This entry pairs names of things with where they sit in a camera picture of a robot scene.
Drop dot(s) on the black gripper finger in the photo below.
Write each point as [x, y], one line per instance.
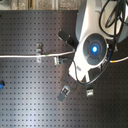
[68, 39]
[64, 92]

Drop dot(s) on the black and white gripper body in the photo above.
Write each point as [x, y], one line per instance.
[68, 80]

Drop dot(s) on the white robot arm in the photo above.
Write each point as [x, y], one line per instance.
[90, 44]

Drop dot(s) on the black perforated breadboard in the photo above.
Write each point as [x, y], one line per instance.
[29, 97]

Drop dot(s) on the metal cable clip lower right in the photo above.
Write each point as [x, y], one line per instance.
[89, 92]

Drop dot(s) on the metal cable clip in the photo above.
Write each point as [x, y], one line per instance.
[38, 52]
[89, 92]
[58, 60]

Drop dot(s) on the metal cable clip middle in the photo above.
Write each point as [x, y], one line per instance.
[58, 60]

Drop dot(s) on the metal cable clip left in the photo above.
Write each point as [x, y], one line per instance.
[38, 52]

